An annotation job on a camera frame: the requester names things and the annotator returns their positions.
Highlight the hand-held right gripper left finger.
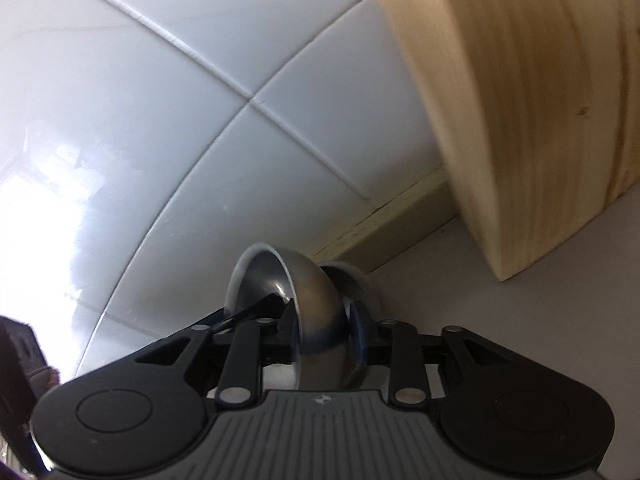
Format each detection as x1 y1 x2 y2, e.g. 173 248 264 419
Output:
135 305 301 406

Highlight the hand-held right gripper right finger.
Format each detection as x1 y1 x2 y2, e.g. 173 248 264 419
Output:
347 301 501 406

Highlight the wooden knife block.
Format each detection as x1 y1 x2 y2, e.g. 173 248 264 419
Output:
355 0 640 281

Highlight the stainless steel bowl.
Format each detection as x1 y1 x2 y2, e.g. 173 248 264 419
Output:
317 260 387 391
226 244 351 391

